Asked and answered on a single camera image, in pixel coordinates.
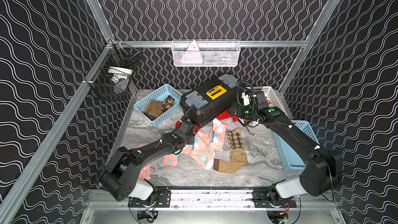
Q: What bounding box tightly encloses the brown sock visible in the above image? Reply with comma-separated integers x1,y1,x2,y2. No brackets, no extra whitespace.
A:
144,100,162,121

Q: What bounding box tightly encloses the tan plain sock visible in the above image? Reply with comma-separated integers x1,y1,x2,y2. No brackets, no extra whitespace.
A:
213,128,248,174

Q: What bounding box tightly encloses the black toolbox yellow handle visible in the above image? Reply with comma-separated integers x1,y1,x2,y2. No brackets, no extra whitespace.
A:
180,74,238,128

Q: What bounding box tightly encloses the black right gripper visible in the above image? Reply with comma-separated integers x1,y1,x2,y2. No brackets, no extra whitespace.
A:
227,103,257,121

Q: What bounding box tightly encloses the left light blue basket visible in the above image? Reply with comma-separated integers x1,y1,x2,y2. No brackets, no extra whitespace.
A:
134,84,182,127

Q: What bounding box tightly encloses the white perforated plastic basket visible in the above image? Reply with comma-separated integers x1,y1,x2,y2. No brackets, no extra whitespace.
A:
254,86,291,118

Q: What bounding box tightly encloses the pink patterned sock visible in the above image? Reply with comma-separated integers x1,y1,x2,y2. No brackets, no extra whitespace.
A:
209,118,227,151

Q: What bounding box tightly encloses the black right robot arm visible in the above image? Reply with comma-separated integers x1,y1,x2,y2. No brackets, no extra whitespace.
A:
230,88,342,200

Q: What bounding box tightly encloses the pink dotted sock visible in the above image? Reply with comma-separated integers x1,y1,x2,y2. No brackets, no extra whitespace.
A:
162,131,216,170

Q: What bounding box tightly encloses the black wire wall basket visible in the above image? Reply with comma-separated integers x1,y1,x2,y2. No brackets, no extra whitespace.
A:
89,44,143,102

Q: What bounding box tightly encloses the tan argyle sock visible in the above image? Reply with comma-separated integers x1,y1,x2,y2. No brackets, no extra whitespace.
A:
161,95,175,114

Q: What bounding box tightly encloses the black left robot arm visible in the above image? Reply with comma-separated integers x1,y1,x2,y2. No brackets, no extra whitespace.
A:
99,120,198,205

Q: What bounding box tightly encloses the red santa striped sock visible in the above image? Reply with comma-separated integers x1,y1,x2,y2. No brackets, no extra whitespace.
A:
176,120,200,134

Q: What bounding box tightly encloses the clear wall-mounted basket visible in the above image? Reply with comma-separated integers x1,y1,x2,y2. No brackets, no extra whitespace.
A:
171,39,241,67

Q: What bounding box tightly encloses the pink sock left edge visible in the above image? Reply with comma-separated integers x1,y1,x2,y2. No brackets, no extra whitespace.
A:
136,142,152,181

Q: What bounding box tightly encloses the right light blue basket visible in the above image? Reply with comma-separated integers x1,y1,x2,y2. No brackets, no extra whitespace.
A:
273,119,321,172

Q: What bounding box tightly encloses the light blue basket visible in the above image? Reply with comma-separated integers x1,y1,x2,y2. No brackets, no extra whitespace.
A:
273,119,321,172
134,84,182,127

